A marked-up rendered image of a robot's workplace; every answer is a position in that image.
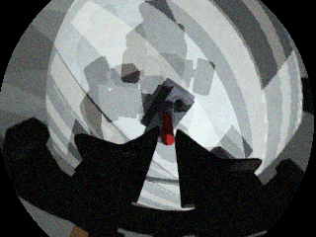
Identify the dark red peg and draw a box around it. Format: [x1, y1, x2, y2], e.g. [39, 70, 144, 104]
[161, 115, 175, 146]

